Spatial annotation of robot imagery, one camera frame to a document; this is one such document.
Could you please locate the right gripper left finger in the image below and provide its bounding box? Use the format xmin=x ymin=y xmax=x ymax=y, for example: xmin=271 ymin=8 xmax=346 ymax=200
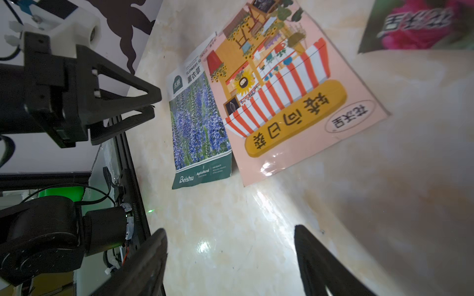
xmin=92 ymin=228 xmax=168 ymax=296

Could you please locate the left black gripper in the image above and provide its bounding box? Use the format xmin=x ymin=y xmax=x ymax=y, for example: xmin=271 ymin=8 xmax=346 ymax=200
xmin=1 ymin=32 xmax=162 ymax=148

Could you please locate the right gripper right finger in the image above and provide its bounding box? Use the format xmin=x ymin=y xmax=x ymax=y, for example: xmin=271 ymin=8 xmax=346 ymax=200
xmin=294 ymin=224 xmax=374 ymax=296

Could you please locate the lavender packet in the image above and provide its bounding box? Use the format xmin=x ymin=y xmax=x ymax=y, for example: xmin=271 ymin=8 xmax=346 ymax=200
xmin=166 ymin=33 xmax=232 ymax=189

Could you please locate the sunflower shop packet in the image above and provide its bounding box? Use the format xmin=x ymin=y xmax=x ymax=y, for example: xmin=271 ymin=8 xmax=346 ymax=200
xmin=202 ymin=1 xmax=388 ymax=186

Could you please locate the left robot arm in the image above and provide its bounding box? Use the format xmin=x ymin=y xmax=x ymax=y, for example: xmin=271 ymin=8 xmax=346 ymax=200
xmin=1 ymin=33 xmax=162 ymax=286

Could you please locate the pink flower packet centre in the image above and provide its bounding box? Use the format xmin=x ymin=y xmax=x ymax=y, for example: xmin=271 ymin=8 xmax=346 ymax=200
xmin=358 ymin=0 xmax=474 ymax=54

